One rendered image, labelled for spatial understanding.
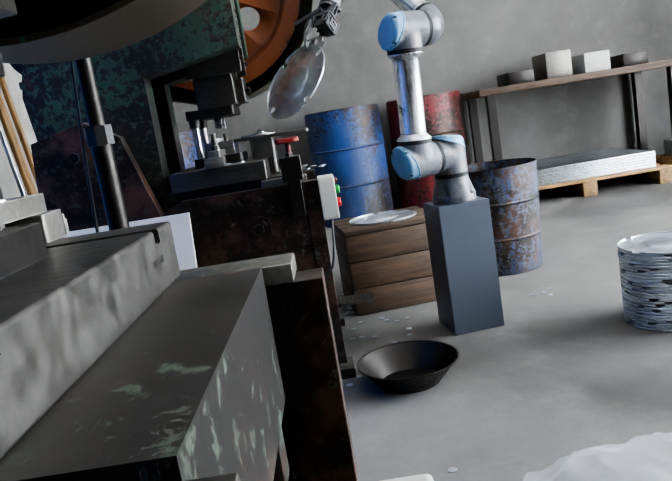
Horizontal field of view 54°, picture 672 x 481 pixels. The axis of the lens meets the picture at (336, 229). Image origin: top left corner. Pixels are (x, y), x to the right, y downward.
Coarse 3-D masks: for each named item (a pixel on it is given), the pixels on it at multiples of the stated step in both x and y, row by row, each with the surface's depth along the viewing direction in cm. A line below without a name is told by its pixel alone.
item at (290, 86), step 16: (304, 48) 231; (320, 48) 223; (288, 64) 235; (304, 64) 227; (320, 64) 219; (288, 80) 229; (304, 80) 222; (320, 80) 215; (272, 96) 234; (288, 96) 225; (304, 96) 219; (288, 112) 222
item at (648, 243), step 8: (656, 232) 220; (664, 232) 219; (624, 240) 218; (632, 240) 217; (640, 240) 215; (648, 240) 211; (656, 240) 209; (664, 240) 208; (624, 248) 208; (632, 248) 207; (640, 248) 205; (648, 248) 204; (656, 248) 202; (664, 248) 201
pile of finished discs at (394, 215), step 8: (360, 216) 292; (368, 216) 291; (376, 216) 283; (384, 216) 280; (392, 216) 276; (400, 216) 276; (408, 216) 270; (352, 224) 275; (360, 224) 271; (368, 224) 268
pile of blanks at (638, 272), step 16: (624, 256) 208; (640, 256) 202; (656, 256) 196; (624, 272) 209; (640, 272) 201; (656, 272) 197; (624, 288) 209; (640, 288) 202; (656, 288) 198; (624, 304) 212; (640, 304) 203; (656, 304) 201; (640, 320) 207; (656, 320) 200
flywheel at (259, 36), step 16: (240, 0) 251; (256, 0) 251; (272, 0) 251; (288, 0) 248; (272, 16) 252; (288, 16) 249; (256, 32) 253; (272, 32) 253; (288, 32) 250; (256, 48) 254; (272, 48) 250; (256, 64) 251; (272, 64) 251; (256, 80) 260
